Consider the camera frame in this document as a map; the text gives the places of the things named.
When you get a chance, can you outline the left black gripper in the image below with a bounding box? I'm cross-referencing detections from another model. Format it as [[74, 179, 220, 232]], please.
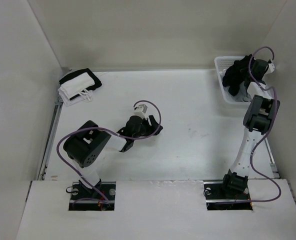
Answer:
[[132, 115, 162, 141]]

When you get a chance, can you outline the black tank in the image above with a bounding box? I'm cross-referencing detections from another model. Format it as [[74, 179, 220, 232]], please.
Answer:
[[59, 68, 102, 89], [222, 54, 252, 96]]

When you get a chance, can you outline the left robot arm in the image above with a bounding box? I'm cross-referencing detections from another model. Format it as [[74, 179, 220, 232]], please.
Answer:
[[63, 115, 163, 200]]

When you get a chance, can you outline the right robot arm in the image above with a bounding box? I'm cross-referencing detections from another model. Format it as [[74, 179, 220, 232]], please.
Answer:
[[219, 55, 280, 199]]

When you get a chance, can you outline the folded black tank top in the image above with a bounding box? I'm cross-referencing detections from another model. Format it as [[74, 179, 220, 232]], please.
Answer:
[[59, 68, 102, 89]]

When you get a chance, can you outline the bottom folded white tank top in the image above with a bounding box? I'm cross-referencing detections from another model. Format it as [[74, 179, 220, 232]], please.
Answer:
[[57, 88, 94, 107]]

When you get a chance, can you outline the folded white tank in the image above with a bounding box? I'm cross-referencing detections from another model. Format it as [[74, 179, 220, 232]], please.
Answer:
[[57, 88, 94, 107], [60, 72, 95, 99]]

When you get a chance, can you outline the white plastic basket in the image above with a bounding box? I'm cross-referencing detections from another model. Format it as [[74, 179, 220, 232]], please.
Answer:
[[214, 55, 274, 105]]

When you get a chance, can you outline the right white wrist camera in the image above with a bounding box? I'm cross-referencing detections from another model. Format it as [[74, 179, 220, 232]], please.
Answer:
[[266, 60, 276, 74]]

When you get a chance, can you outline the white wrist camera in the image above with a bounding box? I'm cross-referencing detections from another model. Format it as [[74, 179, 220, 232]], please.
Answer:
[[133, 104, 148, 119], [266, 60, 276, 74]]

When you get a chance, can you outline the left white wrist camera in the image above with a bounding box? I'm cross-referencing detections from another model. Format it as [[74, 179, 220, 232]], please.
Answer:
[[133, 104, 148, 119]]

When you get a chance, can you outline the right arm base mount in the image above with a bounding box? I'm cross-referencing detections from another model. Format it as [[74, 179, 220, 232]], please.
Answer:
[[203, 181, 253, 211]]

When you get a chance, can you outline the left metal table rail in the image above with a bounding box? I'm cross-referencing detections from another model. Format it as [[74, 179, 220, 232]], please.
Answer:
[[36, 98, 63, 181]]

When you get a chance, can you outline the metal table rail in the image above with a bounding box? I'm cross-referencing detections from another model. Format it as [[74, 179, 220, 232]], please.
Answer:
[[264, 139, 280, 179], [36, 98, 63, 181]]

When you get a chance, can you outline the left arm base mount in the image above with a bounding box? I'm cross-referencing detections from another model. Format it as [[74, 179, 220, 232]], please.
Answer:
[[65, 181, 117, 212]]

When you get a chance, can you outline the right metal table rail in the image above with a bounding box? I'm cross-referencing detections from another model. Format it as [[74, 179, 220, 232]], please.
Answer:
[[264, 139, 280, 179]]

